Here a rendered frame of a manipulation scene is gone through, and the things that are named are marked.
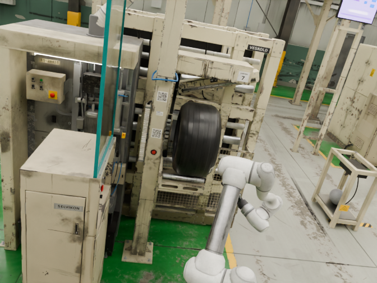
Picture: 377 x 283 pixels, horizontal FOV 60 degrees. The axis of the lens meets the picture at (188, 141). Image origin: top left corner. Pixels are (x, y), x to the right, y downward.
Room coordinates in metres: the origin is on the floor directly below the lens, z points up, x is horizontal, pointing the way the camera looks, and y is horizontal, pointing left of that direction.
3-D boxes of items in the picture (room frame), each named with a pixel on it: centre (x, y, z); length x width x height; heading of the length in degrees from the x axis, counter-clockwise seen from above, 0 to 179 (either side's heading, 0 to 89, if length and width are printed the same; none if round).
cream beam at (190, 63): (2.72, -0.08, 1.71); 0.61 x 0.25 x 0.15; 98
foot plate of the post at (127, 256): (2.35, 0.26, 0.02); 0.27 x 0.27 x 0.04; 8
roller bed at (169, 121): (2.75, 0.28, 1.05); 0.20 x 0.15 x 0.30; 98
